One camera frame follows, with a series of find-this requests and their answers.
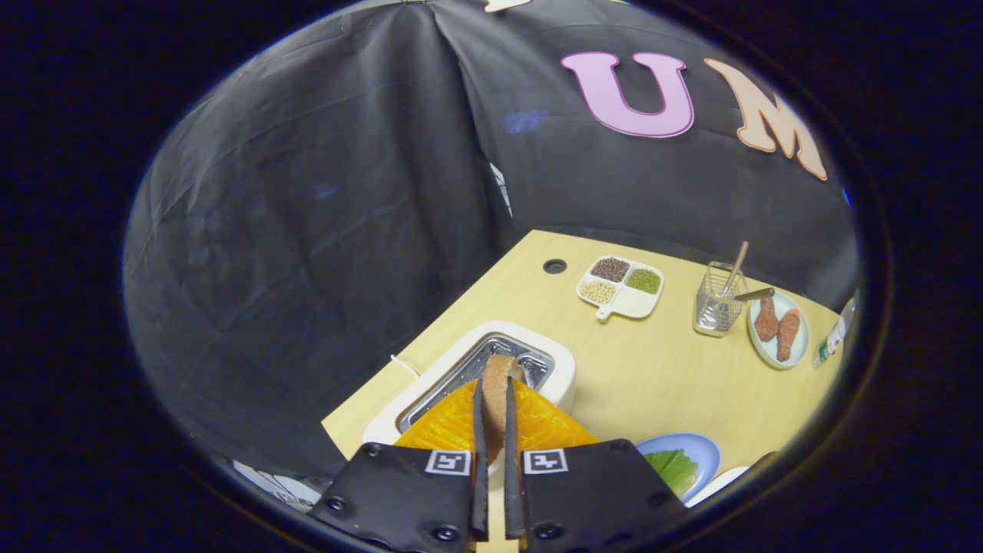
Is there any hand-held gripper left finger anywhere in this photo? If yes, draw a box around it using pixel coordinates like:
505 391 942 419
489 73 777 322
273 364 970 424
307 378 490 553

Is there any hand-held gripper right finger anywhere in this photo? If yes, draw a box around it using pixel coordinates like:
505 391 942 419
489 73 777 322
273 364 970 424
503 376 688 552

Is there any brown bread slice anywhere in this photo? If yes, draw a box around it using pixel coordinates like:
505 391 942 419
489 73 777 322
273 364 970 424
481 354 525 465

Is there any white toaster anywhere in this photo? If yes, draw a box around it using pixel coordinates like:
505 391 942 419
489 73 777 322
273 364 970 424
362 320 577 448

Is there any green lettuce leaf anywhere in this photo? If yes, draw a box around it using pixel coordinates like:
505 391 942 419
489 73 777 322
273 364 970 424
644 449 700 498

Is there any pale blue plate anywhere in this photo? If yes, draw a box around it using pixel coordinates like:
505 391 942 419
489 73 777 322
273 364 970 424
636 432 723 504

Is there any white plate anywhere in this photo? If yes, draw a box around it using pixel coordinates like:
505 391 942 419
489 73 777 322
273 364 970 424
686 466 750 508

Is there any white divided bean dish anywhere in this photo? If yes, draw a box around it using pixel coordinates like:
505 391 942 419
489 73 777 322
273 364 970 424
576 255 665 321

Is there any pale green plate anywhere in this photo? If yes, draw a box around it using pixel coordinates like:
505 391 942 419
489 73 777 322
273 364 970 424
747 290 809 370

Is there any brown meat piece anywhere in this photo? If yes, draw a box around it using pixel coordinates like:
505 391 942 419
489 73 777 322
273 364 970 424
776 309 802 363
753 296 780 343

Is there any black backdrop cloth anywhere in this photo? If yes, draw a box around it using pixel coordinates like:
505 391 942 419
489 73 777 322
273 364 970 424
123 0 859 492

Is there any clear plastic water bottle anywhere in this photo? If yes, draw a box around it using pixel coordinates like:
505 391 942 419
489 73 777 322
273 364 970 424
813 296 857 370

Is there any metal wire utensil holder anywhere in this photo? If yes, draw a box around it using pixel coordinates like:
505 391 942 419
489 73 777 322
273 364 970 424
693 261 750 339

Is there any long wooden-handled utensil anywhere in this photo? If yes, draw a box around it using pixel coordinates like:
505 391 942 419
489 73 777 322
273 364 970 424
720 240 750 299

